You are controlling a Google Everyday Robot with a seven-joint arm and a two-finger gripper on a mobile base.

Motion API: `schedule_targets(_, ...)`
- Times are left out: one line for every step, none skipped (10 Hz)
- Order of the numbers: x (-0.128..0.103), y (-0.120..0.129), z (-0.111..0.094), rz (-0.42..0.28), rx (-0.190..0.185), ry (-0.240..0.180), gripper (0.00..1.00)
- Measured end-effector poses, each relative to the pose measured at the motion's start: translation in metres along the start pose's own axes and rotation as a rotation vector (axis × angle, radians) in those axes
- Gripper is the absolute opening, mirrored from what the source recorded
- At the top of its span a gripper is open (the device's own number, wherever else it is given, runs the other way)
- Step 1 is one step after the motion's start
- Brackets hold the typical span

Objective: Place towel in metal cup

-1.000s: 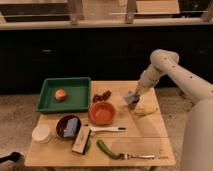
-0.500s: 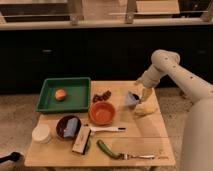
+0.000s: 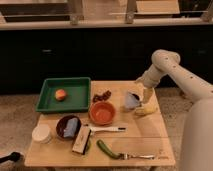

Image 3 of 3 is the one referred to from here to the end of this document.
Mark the black object on floor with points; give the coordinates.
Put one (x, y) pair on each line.
(14, 156)

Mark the metal cup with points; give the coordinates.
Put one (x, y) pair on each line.
(135, 98)

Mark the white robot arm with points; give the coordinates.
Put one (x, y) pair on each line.
(166, 62)

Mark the yellow banana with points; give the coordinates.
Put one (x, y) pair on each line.
(145, 110)

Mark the silver fork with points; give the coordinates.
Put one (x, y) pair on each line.
(126, 156)

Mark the white round container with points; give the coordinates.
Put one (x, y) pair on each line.
(42, 133)

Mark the orange bowl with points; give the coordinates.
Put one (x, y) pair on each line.
(102, 113)

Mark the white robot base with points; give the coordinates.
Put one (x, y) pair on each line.
(197, 142)

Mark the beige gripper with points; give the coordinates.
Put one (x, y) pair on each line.
(147, 94)

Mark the dark brown bowl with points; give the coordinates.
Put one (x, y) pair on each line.
(61, 125)

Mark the wooden black brush block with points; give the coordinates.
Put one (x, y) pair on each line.
(81, 140)

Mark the blue sponge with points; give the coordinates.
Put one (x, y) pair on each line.
(71, 127)

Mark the dark red grapes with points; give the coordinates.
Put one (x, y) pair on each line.
(105, 96)

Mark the green cucumber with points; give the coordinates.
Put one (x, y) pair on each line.
(103, 147)

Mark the green plastic tray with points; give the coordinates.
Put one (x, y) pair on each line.
(77, 99)

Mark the white-handled knife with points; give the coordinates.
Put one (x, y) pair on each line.
(106, 129)

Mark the red-yellow apple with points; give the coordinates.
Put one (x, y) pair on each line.
(60, 94)

